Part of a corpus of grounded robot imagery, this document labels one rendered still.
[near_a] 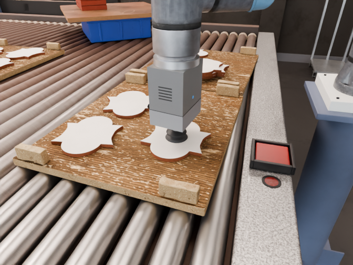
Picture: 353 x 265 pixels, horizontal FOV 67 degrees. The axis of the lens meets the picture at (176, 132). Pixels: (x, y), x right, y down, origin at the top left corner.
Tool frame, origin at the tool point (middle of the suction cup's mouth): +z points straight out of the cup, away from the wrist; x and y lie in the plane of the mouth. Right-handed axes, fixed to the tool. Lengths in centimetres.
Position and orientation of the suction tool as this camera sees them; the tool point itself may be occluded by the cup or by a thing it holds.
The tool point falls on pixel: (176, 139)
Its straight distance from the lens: 51.4
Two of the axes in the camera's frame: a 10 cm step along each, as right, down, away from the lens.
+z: 0.0, 8.5, 5.2
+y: -4.3, 4.7, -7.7
